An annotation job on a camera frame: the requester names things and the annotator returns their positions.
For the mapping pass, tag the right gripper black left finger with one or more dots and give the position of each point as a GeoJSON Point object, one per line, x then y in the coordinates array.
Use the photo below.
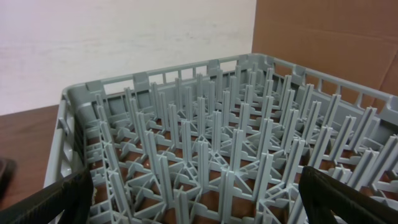
{"type": "Point", "coordinates": [69, 197]}

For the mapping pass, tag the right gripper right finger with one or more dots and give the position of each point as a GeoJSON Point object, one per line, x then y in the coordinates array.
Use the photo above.
{"type": "Point", "coordinates": [324, 197]}

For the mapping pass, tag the grey dishwasher rack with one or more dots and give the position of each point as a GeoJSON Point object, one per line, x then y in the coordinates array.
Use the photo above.
{"type": "Point", "coordinates": [222, 141]}

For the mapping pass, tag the brown cardboard panel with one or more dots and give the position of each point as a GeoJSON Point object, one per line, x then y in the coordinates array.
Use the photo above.
{"type": "Point", "coordinates": [352, 40]}

